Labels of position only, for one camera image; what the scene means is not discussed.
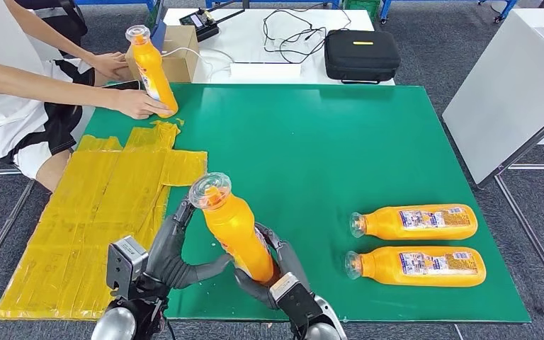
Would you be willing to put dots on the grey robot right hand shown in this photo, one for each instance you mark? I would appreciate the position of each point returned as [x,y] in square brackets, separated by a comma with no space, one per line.
[293,263]

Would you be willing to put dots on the person's left hand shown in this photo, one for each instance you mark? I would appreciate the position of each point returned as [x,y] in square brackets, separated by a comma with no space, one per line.
[110,65]

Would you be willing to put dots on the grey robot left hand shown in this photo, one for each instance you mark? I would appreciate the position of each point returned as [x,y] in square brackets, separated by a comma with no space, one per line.
[166,263]

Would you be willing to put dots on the person's right hand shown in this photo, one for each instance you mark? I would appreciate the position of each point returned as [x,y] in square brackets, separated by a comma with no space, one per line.
[133,104]

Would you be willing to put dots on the orange detergent bottle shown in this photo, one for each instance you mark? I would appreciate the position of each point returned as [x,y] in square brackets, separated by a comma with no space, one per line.
[380,267]
[237,234]
[157,80]
[380,225]

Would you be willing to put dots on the person's left forearm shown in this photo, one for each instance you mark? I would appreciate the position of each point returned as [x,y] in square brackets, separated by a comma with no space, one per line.
[46,33]

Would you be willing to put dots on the person's right forearm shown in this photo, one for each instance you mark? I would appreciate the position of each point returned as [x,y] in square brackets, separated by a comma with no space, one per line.
[42,84]

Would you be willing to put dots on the smartphone with white edge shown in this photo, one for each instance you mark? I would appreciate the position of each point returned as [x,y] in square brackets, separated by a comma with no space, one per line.
[126,85]

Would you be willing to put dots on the tablet in blue case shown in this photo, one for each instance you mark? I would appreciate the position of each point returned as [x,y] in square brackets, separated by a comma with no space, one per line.
[159,35]

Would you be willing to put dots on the cardboard box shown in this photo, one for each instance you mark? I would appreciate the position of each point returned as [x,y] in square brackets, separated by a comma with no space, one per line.
[180,65]

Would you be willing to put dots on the yellow taped sheet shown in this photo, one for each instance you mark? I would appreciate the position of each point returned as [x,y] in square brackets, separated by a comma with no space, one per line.
[89,211]

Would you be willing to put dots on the black remote controller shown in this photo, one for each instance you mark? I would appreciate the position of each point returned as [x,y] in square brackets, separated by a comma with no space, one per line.
[199,26]

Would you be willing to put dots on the person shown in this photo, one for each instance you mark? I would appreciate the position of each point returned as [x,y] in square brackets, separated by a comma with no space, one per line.
[0,94]

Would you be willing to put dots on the green table board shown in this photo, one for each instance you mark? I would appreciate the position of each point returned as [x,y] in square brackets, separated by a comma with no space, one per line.
[300,141]

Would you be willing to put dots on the white power strip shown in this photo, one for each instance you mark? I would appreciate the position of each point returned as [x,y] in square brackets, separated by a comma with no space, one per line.
[265,74]

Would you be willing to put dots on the white desk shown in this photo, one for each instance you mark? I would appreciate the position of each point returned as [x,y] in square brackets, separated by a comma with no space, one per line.
[248,33]

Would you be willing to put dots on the black carrying case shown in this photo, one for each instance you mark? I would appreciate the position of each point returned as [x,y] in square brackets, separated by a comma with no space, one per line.
[361,61]

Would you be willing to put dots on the green plastic crate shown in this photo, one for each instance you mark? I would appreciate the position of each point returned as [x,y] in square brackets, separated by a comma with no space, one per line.
[361,5]

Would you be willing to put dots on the large white table panel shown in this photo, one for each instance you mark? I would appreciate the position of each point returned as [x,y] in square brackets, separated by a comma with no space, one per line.
[511,94]

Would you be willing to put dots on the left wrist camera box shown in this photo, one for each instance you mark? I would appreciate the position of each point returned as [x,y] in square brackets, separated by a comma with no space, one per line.
[124,263]

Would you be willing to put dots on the blue metal frame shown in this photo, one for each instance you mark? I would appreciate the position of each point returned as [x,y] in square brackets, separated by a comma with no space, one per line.
[112,2]
[384,9]
[276,2]

